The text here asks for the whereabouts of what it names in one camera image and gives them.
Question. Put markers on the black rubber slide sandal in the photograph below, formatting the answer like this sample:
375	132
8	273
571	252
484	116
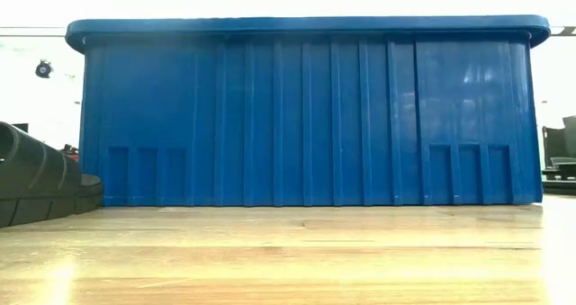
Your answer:
36	174

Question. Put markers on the blue plastic bin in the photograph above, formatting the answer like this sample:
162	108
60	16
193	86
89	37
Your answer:
306	116

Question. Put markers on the black round background device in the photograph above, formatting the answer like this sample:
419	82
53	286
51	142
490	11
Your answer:
43	69

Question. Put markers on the dark grey background furniture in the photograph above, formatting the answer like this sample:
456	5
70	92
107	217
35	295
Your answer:
555	143

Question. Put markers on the small black background monitor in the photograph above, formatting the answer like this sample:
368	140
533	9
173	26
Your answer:
20	128

